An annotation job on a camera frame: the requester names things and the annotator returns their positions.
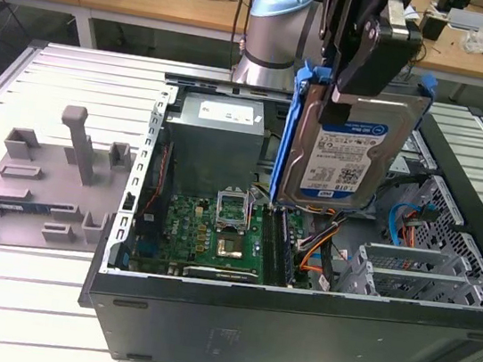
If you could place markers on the metal optical drive cage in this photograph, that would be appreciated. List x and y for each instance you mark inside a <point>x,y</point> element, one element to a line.
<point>410,164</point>

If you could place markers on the wooden desk white frame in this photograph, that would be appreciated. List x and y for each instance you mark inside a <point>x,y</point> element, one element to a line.
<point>113,5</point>
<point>465,64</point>

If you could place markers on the green motherboard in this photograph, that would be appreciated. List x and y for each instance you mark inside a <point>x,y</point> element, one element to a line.
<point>185,231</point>

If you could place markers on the black PC case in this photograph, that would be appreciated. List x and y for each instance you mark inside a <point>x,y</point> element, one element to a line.
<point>292,332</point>

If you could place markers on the black graphics card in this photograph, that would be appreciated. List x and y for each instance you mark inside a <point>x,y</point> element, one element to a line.
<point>219,274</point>

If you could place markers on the hard disk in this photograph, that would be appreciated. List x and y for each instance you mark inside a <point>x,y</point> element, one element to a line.
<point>346,169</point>

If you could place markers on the black RAM slot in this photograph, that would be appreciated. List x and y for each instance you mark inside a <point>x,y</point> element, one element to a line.
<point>267,245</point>
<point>281,247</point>
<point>288,248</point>
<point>274,246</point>

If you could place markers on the metal disk bay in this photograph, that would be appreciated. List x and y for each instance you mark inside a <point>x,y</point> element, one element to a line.
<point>414,261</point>

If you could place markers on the grey power supply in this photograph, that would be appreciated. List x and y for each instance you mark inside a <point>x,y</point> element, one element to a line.
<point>210,149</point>

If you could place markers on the CPU socket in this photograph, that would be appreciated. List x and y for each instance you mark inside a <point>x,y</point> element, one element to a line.
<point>230,248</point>

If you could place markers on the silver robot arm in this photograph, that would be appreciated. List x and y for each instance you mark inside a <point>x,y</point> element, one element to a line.
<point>273,37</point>

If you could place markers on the small black box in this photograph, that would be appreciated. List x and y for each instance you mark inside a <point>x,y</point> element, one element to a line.
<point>435,28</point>

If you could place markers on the grey parts rack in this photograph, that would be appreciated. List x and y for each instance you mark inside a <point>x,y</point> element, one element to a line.
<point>43,180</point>

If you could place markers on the black case fan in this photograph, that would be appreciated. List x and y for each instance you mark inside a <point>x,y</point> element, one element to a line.
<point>160,178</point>

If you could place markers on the RAM stick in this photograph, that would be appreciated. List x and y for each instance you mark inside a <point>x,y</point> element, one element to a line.
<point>24,207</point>

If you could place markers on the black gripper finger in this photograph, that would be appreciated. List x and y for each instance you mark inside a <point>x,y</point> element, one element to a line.
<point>358,58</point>
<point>335,18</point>

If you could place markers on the grey flat box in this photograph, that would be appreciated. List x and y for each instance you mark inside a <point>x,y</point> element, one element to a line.
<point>471,20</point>

